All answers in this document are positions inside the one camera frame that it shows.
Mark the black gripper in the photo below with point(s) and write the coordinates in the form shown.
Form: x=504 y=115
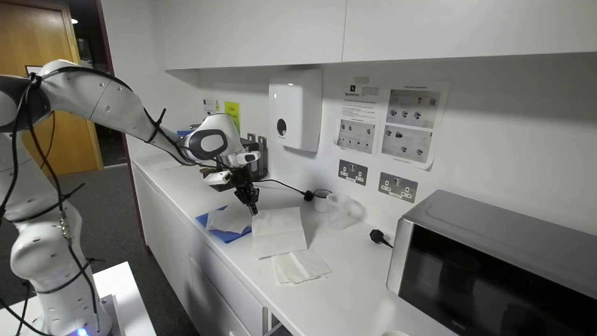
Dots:
x=241 y=168

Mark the white napkin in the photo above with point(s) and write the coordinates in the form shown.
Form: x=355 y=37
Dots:
x=279 y=231
x=230 y=218
x=297 y=266

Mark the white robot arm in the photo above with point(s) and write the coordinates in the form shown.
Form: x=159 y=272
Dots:
x=47 y=250

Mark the blue placemat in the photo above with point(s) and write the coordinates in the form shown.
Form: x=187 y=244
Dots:
x=219 y=233

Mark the yellow green sign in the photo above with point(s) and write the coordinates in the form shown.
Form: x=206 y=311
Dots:
x=232 y=110

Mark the clear glass cup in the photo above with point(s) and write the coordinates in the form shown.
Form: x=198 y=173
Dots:
x=346 y=212

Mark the white paper towel dispenser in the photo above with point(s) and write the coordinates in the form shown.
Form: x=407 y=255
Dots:
x=295 y=102

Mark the black power plug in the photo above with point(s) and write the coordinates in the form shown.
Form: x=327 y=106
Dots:
x=379 y=237

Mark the instruction poster sheet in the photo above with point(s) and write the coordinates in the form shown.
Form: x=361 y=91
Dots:
x=400 y=121

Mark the stainless steel microwave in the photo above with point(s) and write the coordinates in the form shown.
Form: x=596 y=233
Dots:
x=486 y=270

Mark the wall socket plate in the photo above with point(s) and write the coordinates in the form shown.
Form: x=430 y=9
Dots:
x=398 y=186
x=353 y=171

